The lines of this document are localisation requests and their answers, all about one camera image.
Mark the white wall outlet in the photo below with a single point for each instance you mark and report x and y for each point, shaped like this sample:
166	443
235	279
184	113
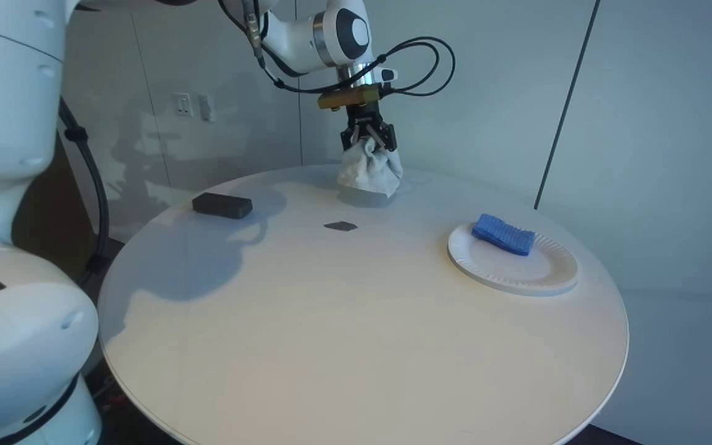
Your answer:
182	105

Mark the white terry towel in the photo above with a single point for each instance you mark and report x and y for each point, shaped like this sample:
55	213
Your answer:
369	171

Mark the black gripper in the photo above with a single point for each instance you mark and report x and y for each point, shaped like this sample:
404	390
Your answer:
369	117

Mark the blue sponge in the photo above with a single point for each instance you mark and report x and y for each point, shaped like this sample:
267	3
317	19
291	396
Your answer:
502	233

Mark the yellow wrist camera mount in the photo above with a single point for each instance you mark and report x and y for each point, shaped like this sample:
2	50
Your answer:
348	96

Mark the black rectangular block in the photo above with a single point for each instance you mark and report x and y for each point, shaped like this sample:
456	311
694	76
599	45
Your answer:
223	205

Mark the white round plate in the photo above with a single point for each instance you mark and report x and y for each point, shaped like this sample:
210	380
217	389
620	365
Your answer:
531	272

